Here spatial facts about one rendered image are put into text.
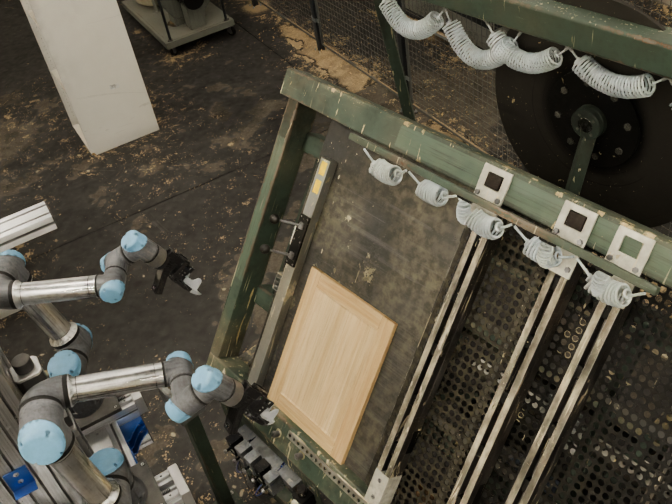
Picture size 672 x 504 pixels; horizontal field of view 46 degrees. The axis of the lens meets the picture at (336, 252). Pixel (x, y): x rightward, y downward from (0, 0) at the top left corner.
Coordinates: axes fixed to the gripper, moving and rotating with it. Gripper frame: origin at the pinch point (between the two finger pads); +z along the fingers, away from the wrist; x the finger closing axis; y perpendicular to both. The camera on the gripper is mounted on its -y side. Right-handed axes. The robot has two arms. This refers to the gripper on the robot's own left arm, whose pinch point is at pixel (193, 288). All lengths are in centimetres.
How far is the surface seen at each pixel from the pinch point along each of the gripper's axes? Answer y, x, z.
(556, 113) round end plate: 130, -51, 15
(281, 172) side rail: 52, 16, 4
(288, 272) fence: 28.0, -9.6, 19.6
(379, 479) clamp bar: 5, -86, 42
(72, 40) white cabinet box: 5, 356, 51
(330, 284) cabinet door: 37, -28, 21
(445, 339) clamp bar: 53, -82, 17
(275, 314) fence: 12.6, -12.2, 27.7
